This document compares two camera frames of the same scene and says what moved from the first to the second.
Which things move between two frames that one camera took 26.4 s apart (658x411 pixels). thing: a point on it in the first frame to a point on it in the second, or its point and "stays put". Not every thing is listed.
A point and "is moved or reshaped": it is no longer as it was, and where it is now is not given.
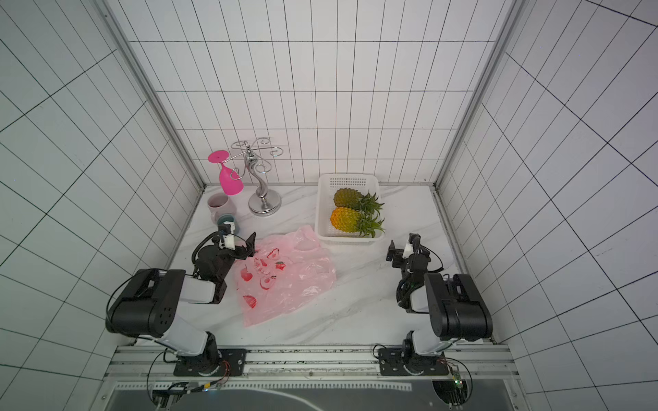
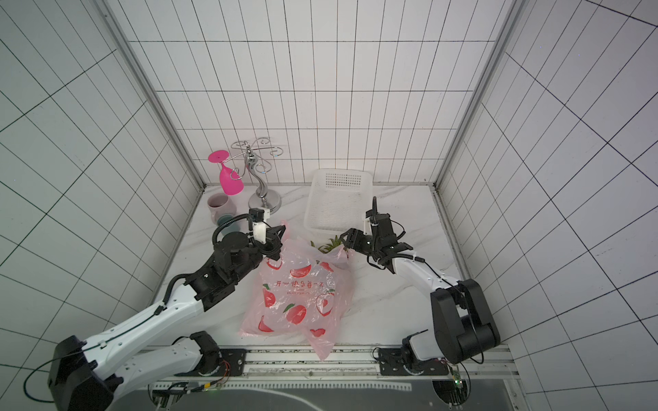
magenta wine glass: (230, 183) stays put
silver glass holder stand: (265, 202) stays put
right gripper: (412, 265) to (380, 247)
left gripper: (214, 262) to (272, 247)
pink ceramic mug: (220, 204) stays put
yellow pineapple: (350, 220) to (328, 247)
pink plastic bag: (284, 272) is moved or reshaped
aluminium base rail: (479, 361) stays put
